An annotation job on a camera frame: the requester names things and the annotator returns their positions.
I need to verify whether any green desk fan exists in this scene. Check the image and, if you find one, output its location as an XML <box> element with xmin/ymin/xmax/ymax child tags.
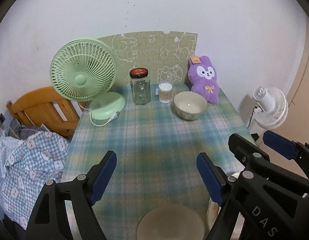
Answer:
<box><xmin>50</xmin><ymin>38</ymin><xmax>126</xmax><ymax>127</ymax></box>

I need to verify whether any green patterned mat board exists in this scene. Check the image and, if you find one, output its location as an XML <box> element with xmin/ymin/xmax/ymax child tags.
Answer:
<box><xmin>99</xmin><ymin>31</ymin><xmax>198</xmax><ymax>87</ymax></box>

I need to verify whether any plaid green tablecloth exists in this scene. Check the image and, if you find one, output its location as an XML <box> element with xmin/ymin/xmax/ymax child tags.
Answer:
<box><xmin>62</xmin><ymin>87</ymin><xmax>251</xmax><ymax>239</ymax></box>

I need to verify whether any purple plush bunny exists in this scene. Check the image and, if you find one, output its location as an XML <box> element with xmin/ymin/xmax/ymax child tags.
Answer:
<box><xmin>188</xmin><ymin>56</ymin><xmax>219</xmax><ymax>103</ymax></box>

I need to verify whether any scalloped yellow flower plate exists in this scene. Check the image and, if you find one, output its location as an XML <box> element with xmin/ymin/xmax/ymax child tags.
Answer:
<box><xmin>206</xmin><ymin>172</ymin><xmax>244</xmax><ymax>230</ymax></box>

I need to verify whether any beige door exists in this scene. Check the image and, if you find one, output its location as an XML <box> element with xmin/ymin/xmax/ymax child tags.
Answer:
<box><xmin>256</xmin><ymin>24</ymin><xmax>309</xmax><ymax>151</ymax></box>

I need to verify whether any glass jar black lid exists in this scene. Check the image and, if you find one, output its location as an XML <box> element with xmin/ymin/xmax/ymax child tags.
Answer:
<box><xmin>129</xmin><ymin>68</ymin><xmax>151</xmax><ymax>105</ymax></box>

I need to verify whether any ceramic bowl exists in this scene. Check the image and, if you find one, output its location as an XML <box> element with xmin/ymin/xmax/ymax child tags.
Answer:
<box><xmin>137</xmin><ymin>204</ymin><xmax>205</xmax><ymax>240</ymax></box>
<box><xmin>174</xmin><ymin>91</ymin><xmax>208</xmax><ymax>121</ymax></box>

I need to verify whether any white standing fan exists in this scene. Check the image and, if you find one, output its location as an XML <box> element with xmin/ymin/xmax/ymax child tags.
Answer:
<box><xmin>247</xmin><ymin>87</ymin><xmax>289</xmax><ymax>130</ymax></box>

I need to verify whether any cotton swab container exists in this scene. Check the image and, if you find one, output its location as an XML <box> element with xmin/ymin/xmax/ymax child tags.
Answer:
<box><xmin>158</xmin><ymin>82</ymin><xmax>173</xmax><ymax>103</ymax></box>

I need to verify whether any blue checked bear blanket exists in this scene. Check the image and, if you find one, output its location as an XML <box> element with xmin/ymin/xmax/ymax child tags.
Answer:
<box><xmin>0</xmin><ymin>119</ymin><xmax>70</xmax><ymax>229</ymax></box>

